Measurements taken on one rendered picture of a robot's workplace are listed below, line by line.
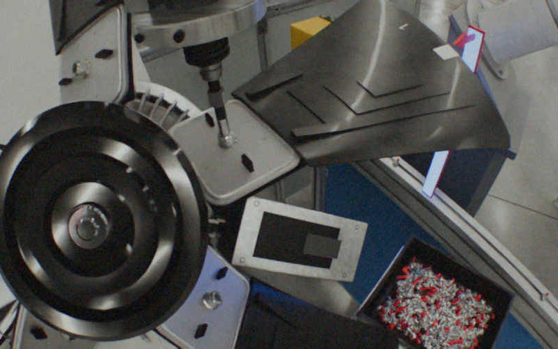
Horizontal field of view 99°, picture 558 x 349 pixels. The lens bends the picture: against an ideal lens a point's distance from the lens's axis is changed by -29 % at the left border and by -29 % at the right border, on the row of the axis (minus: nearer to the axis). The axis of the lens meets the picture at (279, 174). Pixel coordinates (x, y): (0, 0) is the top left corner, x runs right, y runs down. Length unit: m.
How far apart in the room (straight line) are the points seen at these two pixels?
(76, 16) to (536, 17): 0.69
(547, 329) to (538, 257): 1.26
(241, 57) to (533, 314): 1.02
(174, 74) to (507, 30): 0.86
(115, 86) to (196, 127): 0.08
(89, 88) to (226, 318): 0.18
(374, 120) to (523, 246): 1.70
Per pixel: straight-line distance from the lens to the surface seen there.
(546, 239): 2.02
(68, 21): 0.26
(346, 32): 0.33
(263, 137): 0.22
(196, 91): 1.04
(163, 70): 0.98
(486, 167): 0.77
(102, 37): 0.22
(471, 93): 0.33
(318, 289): 1.44
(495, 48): 0.73
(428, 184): 0.62
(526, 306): 0.65
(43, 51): 0.49
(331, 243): 0.37
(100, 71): 0.22
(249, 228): 0.33
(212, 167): 0.21
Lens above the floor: 1.33
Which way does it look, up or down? 47 degrees down
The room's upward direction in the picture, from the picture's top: 6 degrees counter-clockwise
